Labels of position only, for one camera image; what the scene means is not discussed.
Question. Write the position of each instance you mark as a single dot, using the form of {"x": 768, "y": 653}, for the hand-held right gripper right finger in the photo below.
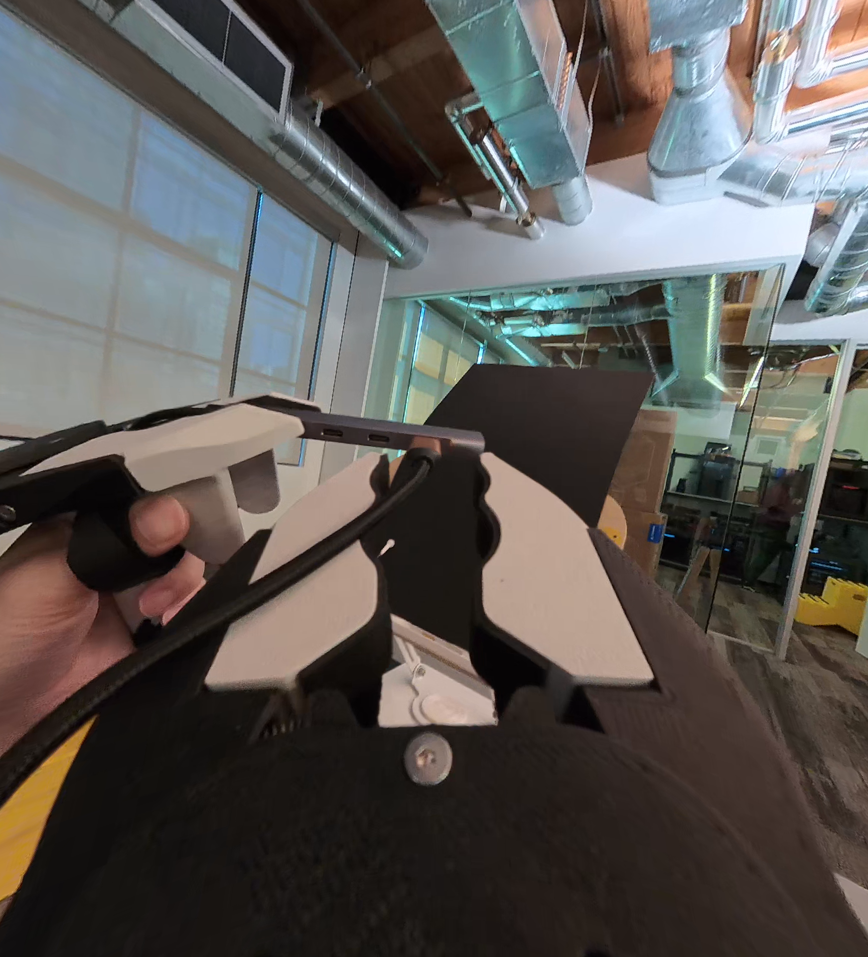
{"x": 553, "y": 598}

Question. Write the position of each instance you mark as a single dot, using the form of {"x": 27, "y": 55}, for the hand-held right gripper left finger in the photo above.
{"x": 307, "y": 635}

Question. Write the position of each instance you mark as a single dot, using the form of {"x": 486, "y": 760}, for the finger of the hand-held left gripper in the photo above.
{"x": 202, "y": 445}
{"x": 258, "y": 486}

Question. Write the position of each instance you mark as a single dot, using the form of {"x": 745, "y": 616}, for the grey usb hub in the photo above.
{"x": 434, "y": 435}

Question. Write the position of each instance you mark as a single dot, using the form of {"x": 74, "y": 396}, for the yellow plastic bin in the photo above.
{"x": 15, "y": 845}

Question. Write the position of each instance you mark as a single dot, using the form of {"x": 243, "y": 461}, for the person's left hand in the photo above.
{"x": 15, "y": 658}

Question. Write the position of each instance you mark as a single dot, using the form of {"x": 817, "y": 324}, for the large cardboard box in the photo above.
{"x": 643, "y": 546}
{"x": 651, "y": 463}

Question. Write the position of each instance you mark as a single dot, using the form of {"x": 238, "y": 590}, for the black cover sheet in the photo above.
{"x": 553, "y": 433}

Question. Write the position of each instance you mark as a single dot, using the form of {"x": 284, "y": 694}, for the black storage rack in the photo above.
{"x": 703, "y": 478}

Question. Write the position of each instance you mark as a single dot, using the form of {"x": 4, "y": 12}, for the large gridded window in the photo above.
{"x": 68, "y": 262}

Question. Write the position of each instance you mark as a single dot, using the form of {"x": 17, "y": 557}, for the yellow step stool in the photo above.
{"x": 834, "y": 605}

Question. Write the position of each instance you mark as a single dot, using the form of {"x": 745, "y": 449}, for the ceiling vent panel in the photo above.
{"x": 254, "y": 60}

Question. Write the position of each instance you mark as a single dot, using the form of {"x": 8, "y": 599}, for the spiral round duct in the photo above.
{"x": 344, "y": 187}

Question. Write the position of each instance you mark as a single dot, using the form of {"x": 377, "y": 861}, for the silver ceiling duct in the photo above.
{"x": 692, "y": 336}

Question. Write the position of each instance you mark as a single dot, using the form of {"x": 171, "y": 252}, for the foil rectangular duct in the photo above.
{"x": 524, "y": 90}

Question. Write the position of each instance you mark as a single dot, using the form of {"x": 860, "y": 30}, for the silver duct cluster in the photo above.
{"x": 703, "y": 97}

